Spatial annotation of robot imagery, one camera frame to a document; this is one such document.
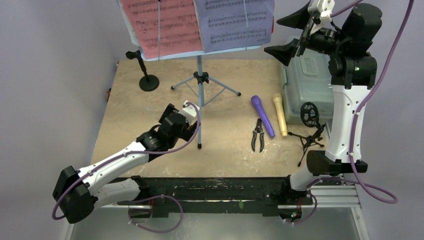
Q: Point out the black shock mount tripod stand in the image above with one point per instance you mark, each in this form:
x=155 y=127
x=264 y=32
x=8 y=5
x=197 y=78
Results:
x=310 y=117

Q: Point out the purple microphone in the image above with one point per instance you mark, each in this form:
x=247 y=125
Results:
x=258 y=106

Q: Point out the clear plastic storage box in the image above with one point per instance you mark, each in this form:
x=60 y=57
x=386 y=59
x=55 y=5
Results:
x=306 y=79

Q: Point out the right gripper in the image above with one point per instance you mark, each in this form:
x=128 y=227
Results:
x=301 y=40

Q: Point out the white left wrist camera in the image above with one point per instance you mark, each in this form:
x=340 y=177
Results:
x=189 y=111

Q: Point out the pink sheet music page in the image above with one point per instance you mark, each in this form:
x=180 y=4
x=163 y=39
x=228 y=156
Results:
x=163 y=27

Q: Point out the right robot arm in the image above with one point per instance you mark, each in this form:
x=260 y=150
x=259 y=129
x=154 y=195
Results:
x=353 y=75

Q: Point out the purple sheet music page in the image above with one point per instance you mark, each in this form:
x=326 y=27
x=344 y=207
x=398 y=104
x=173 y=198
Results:
x=231 y=24

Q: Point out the black round base mic stand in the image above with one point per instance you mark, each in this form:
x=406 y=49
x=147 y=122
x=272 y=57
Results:
x=148 y=82

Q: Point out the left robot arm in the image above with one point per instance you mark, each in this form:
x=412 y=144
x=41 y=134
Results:
x=78 y=192

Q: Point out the black pruning shears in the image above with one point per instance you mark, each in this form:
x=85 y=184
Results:
x=258 y=134

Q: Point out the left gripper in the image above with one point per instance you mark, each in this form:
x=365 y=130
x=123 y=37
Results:
x=191 y=128

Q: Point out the light blue music stand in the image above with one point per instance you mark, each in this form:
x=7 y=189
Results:
x=199 y=75

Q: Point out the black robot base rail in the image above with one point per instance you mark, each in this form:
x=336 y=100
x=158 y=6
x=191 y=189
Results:
x=268 y=196

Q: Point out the cream microphone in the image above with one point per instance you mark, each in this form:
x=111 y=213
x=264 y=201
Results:
x=278 y=103

